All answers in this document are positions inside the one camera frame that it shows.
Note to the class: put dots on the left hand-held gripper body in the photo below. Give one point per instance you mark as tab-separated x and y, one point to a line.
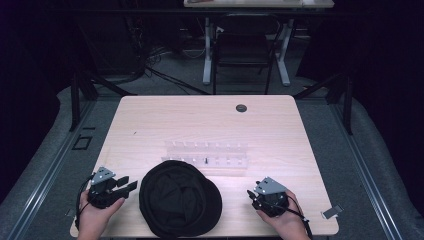
101	195

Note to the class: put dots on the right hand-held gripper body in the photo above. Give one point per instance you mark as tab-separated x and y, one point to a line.
270	200

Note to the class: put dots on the black hat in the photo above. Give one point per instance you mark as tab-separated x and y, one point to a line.
180	200

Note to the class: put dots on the person's left hand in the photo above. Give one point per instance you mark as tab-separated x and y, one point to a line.
93	220

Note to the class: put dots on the person's right hand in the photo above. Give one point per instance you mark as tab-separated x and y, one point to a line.
288	225

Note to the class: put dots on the clear acrylic rack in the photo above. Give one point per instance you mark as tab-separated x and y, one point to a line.
213	155

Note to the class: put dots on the grey tape strip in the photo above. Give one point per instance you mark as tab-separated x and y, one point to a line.
332	212

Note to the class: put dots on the round grey table grommet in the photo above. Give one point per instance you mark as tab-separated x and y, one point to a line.
241	108

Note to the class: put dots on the black metal stand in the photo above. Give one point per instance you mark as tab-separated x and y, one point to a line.
75	106
348	106

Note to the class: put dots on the black chair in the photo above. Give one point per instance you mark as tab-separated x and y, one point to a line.
243	46

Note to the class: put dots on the white-legged desk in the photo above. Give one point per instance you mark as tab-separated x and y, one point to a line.
260	3

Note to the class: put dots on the metal floor rail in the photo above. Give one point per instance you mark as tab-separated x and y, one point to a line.
50	173
366	173

